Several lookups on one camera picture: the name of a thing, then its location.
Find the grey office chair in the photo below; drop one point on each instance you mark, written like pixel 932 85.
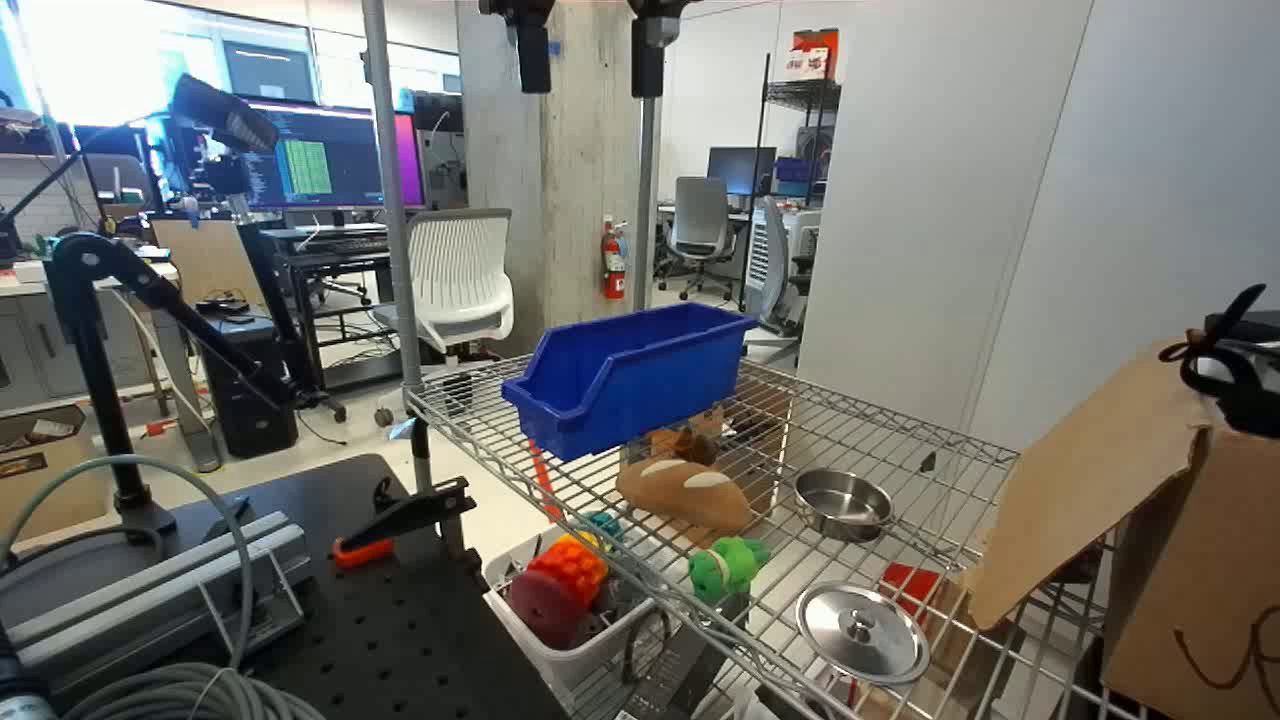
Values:
pixel 699 220

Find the small steel pot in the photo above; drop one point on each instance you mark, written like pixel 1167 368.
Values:
pixel 840 506

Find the red and white box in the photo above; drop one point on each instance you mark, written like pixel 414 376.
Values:
pixel 811 57

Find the flat brown cardboard sheet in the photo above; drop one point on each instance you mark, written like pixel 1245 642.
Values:
pixel 1094 483

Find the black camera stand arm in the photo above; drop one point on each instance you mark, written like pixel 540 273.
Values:
pixel 92 333

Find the thin grey rack pole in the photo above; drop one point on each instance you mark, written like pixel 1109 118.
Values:
pixel 644 202

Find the blue plastic storage bin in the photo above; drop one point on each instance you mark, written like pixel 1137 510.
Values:
pixel 626 372

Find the orange knobbly toy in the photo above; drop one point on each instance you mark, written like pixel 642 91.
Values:
pixel 572 565

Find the green plastic toy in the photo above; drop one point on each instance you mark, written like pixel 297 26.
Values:
pixel 720 570

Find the white plastic tub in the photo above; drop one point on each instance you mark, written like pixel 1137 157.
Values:
pixel 585 656

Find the white mesh office chair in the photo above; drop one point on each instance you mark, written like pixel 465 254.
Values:
pixel 461 283

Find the small dark monitor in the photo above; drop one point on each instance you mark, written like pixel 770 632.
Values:
pixel 740 175

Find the black computer tower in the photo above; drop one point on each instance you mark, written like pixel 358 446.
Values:
pixel 251 392

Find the red item under shelf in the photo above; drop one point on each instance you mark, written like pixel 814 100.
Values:
pixel 910 584

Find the brown cardboard box with scribble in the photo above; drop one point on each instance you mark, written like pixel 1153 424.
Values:
pixel 1201 584

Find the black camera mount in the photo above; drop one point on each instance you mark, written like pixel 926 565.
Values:
pixel 528 40
pixel 652 40

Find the black perforated breadboard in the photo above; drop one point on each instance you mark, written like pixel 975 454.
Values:
pixel 403 642

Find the toy bread loaf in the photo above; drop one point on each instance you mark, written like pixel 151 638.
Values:
pixel 686 495

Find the monitor with green window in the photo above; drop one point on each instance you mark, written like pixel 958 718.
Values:
pixel 325 160

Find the magenta round toy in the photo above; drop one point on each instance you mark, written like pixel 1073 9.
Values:
pixel 546 610

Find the aluminium extrusion rail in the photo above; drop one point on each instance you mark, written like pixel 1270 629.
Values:
pixel 147 584

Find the red fire extinguisher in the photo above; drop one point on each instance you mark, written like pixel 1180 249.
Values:
pixel 612 261

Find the orange strip under bin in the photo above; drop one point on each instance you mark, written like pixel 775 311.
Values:
pixel 546 483

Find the thick grey rack pole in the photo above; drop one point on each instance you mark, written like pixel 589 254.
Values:
pixel 389 202

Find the black storage shelf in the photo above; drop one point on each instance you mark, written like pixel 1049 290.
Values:
pixel 802 123

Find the large metal bowl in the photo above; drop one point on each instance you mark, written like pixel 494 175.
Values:
pixel 866 638

